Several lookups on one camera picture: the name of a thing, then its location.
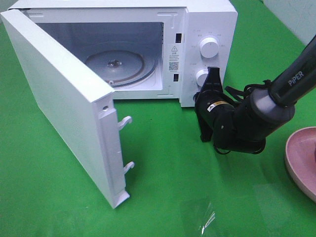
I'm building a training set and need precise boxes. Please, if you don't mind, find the white microwave door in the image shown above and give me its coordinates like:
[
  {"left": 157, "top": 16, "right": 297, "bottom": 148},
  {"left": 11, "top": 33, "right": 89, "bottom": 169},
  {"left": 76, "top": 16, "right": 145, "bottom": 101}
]
[{"left": 1, "top": 9, "right": 134, "bottom": 208}]

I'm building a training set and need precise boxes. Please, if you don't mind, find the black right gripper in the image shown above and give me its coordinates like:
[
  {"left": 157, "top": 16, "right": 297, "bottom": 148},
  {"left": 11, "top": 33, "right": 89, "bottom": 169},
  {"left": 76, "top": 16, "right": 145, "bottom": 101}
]
[{"left": 194, "top": 67, "right": 234, "bottom": 142}]

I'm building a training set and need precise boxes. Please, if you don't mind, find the lower white microwave knob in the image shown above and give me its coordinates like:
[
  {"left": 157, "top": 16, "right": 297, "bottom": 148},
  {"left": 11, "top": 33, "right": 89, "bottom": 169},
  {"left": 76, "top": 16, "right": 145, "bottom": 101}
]
[{"left": 196, "top": 69, "right": 208, "bottom": 89}]

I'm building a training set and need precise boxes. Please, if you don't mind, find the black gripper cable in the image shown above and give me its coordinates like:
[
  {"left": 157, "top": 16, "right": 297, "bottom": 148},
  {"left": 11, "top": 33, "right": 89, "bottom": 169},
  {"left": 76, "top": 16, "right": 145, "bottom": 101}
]
[{"left": 212, "top": 79, "right": 272, "bottom": 156}]

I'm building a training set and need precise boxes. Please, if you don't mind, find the white microwave knob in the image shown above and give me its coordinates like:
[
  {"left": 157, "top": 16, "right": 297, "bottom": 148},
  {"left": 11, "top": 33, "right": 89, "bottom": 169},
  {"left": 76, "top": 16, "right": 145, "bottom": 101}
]
[
  {"left": 199, "top": 37, "right": 219, "bottom": 58},
  {"left": 196, "top": 69, "right": 208, "bottom": 89}
]

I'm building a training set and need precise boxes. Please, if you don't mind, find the pink round plate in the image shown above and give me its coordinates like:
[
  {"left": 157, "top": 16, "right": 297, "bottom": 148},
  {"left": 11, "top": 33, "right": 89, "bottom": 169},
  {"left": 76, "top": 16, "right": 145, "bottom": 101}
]
[{"left": 284, "top": 126, "right": 316, "bottom": 201}]

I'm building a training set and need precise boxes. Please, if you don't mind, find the clear plastic film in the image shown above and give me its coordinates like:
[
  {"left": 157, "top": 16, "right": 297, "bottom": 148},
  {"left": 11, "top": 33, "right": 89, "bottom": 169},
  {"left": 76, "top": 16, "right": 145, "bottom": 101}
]
[{"left": 179, "top": 196, "right": 219, "bottom": 237}]

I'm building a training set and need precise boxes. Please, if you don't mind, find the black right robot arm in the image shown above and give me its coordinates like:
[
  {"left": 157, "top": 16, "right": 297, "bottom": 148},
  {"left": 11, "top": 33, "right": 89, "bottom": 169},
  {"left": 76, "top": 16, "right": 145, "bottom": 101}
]
[{"left": 194, "top": 39, "right": 316, "bottom": 155}]

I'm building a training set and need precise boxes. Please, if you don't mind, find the white microwave oven body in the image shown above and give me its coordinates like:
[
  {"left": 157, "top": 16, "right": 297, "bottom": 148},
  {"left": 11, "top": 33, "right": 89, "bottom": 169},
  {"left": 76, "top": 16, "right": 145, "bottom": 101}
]
[{"left": 7, "top": 0, "right": 238, "bottom": 107}]

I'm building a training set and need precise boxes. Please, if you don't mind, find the upper white microwave knob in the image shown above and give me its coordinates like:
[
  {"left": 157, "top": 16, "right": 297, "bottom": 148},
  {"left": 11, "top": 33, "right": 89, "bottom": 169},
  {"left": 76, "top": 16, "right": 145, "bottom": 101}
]
[{"left": 199, "top": 37, "right": 219, "bottom": 58}]

